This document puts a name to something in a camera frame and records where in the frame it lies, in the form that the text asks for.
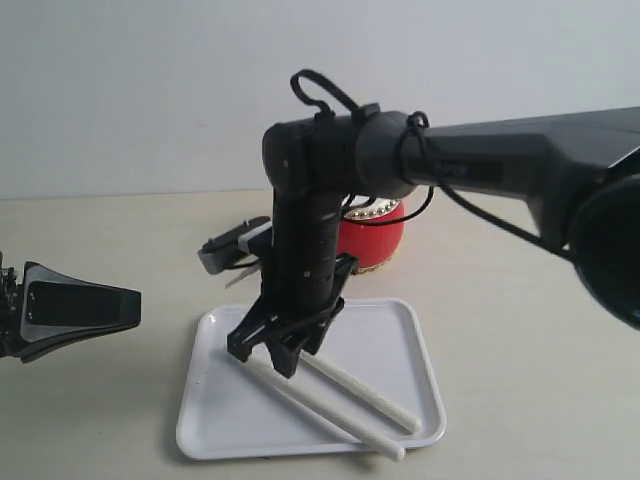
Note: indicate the white drumstick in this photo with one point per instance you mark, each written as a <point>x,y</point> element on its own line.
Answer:
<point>379,442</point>
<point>371,397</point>

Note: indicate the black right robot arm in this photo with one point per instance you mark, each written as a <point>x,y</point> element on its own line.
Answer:
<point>578,174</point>

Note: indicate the small red drum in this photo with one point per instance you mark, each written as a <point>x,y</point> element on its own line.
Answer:
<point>364,235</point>

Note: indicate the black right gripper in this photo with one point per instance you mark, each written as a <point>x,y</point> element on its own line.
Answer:
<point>288,320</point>

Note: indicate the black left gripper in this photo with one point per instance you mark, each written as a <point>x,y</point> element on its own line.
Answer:
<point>59,311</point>

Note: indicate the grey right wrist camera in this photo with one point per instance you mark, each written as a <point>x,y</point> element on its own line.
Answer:
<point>229,248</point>

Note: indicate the white rectangular plastic tray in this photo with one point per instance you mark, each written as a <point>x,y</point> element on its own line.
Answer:
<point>227,413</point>

